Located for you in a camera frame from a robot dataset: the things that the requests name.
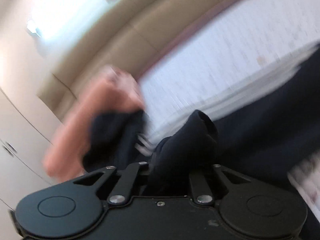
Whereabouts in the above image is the navy striped hooded jacket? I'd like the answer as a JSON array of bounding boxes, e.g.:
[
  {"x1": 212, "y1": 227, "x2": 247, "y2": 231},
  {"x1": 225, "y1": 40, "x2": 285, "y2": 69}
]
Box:
[{"x1": 87, "y1": 51, "x2": 319, "y2": 197}]

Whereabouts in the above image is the folded pink quilt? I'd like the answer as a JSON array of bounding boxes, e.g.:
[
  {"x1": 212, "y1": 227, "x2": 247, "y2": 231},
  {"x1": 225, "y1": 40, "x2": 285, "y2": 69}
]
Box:
[{"x1": 42, "y1": 66, "x2": 144, "y2": 183}]

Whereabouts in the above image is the beige padded headboard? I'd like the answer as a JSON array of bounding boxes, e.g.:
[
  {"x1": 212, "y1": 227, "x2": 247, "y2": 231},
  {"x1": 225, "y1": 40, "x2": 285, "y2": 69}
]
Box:
[{"x1": 38, "y1": 0, "x2": 237, "y2": 110}]

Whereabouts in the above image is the floral quilted bed cover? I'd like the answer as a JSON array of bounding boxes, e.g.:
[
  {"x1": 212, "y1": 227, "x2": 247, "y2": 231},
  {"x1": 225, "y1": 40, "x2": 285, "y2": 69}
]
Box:
[{"x1": 137, "y1": 0, "x2": 320, "y2": 205}]

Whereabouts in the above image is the white wardrobe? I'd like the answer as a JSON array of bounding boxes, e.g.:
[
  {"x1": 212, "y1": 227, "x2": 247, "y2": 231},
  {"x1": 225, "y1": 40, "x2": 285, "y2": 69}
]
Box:
[{"x1": 0, "y1": 87, "x2": 63, "y2": 240}]

